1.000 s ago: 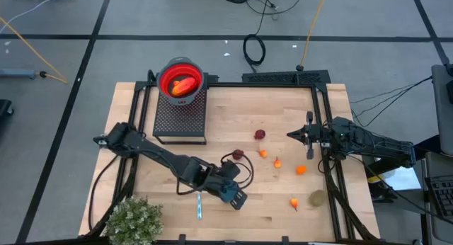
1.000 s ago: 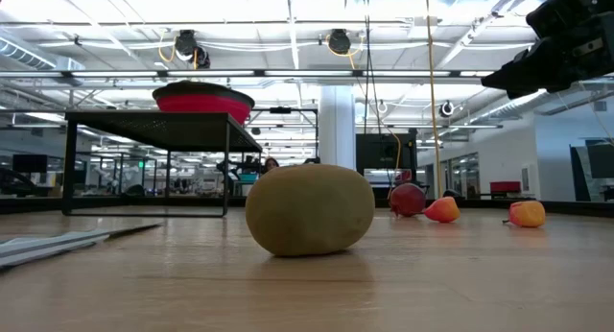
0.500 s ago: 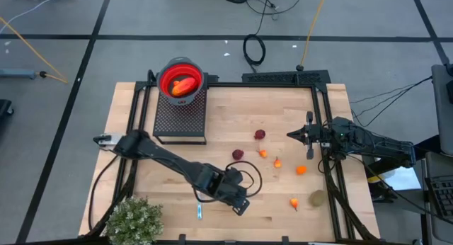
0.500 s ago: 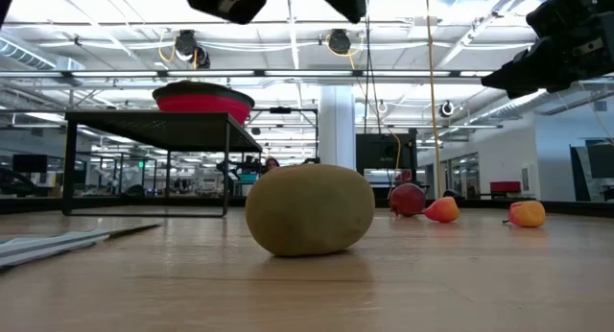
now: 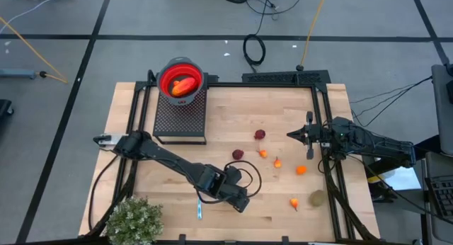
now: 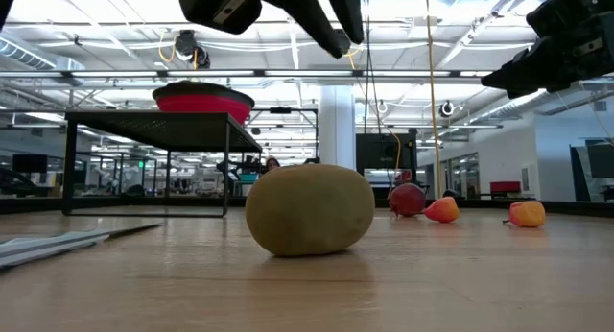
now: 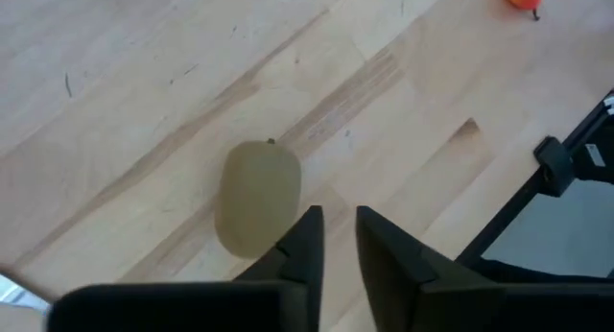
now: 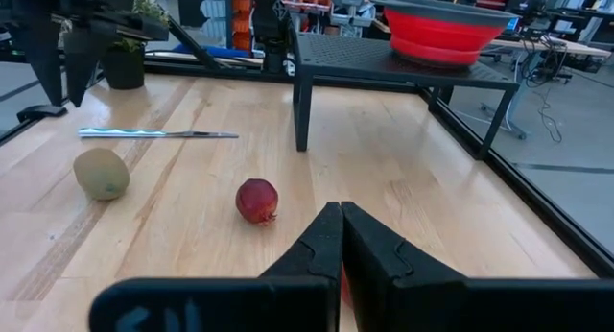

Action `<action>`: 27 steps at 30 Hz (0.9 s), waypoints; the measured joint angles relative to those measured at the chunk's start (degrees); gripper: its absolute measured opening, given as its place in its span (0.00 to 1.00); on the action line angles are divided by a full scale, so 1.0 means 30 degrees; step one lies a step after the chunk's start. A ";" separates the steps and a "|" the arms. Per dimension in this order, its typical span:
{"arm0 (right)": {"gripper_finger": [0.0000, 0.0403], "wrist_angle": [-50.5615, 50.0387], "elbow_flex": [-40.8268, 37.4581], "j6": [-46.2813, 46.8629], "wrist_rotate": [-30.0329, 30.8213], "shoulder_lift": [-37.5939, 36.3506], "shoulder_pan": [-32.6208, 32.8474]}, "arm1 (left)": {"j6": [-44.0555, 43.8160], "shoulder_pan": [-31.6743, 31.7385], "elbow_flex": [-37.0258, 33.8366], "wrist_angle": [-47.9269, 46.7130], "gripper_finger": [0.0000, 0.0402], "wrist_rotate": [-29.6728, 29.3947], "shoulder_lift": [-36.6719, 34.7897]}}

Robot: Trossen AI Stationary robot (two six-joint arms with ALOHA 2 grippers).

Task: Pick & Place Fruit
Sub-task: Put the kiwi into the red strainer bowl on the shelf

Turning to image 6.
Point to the white square pillar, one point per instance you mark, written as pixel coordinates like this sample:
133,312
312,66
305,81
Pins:
336,125

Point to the red collapsible colander grey rim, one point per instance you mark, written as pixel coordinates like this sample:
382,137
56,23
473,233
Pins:
201,104

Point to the silver ventilation duct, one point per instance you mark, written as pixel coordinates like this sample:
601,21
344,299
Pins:
29,56

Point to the black monitor cart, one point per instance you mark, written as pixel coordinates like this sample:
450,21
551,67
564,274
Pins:
379,152

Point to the dark desk monitor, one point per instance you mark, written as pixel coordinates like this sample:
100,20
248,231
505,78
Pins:
29,163

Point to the dark wall screen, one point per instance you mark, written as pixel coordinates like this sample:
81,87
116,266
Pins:
599,161

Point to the dark red plum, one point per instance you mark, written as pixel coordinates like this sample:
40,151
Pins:
407,200

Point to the background black station frame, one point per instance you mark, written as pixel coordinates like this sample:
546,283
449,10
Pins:
280,110

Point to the person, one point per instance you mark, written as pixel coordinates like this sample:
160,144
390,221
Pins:
272,164

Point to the teal bowl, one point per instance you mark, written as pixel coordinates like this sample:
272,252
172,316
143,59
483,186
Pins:
248,177

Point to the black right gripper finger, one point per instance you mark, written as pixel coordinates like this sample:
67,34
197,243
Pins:
537,89
511,75

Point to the red box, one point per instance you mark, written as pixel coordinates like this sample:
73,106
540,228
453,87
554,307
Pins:
505,187

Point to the black perforated metal shelf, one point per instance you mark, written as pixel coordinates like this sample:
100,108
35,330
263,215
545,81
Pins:
158,128

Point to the wooden table with black edge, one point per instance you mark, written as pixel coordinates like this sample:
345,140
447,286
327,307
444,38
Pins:
29,205

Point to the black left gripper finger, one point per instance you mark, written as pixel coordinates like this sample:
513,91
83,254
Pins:
312,20
347,8

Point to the brown kiwi fruit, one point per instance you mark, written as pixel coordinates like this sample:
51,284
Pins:
309,209

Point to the small orange pepper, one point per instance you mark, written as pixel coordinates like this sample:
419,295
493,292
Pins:
527,214
443,210

